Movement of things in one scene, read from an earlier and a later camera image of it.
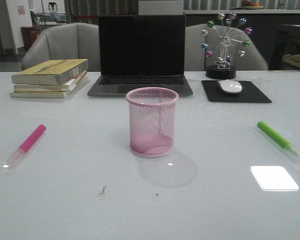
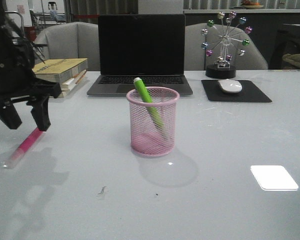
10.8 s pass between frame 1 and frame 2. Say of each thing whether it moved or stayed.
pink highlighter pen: stayed
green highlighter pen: moved
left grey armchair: stayed
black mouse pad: stayed
